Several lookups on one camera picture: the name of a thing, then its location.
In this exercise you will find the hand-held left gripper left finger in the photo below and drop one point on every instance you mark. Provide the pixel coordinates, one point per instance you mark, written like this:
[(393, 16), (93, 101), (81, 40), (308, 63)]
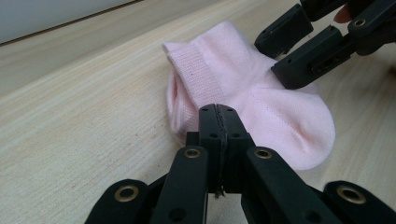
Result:
[(205, 130)]

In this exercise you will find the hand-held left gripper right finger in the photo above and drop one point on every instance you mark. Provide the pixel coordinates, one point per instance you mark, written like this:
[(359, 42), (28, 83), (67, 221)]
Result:
[(236, 137)]

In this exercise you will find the pink sock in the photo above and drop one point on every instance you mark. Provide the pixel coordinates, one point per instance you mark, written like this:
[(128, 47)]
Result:
[(218, 62)]

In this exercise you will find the pale blue compartment box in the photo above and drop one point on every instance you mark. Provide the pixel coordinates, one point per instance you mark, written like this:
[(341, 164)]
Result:
[(46, 15)]

